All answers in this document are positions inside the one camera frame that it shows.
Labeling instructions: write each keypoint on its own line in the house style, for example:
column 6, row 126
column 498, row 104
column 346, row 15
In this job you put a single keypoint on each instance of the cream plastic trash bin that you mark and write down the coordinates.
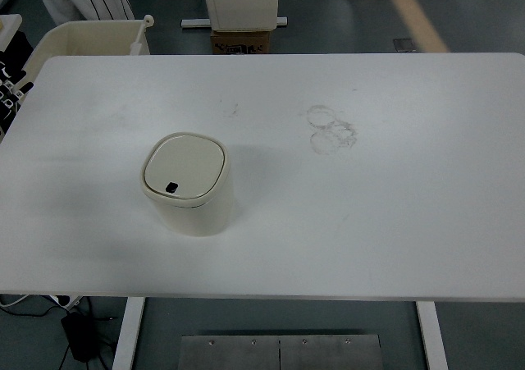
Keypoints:
column 188, row 218

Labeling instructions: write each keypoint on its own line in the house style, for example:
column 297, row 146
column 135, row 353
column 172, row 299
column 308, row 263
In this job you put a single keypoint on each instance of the brown cardboard box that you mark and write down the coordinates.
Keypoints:
column 242, row 42

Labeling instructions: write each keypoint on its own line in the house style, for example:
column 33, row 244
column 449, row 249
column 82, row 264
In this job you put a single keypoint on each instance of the grey metal base bar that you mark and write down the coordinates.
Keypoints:
column 193, row 23

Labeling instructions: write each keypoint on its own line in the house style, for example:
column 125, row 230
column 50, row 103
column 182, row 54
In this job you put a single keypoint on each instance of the grey metal plate with screws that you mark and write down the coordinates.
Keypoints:
column 283, row 353

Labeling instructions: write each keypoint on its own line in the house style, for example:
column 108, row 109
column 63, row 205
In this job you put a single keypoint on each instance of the grey floor socket plate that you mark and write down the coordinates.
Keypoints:
column 404, row 45

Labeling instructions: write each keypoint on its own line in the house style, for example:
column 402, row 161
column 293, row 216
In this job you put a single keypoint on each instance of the white table leg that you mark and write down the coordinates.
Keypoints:
column 129, row 333
column 432, row 337

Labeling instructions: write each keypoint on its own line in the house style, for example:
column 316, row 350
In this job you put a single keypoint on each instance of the cream plastic tub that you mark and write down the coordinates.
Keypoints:
column 94, row 37

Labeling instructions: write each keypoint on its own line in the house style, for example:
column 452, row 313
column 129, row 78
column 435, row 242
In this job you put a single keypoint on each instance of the white power strip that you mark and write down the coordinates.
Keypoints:
column 67, row 300

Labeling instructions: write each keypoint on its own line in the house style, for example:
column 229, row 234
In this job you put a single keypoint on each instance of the black power adapter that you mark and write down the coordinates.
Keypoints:
column 80, row 339

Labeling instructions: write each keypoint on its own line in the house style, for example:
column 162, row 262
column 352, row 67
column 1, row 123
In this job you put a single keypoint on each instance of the white pedestal cabinet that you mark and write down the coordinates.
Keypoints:
column 242, row 1

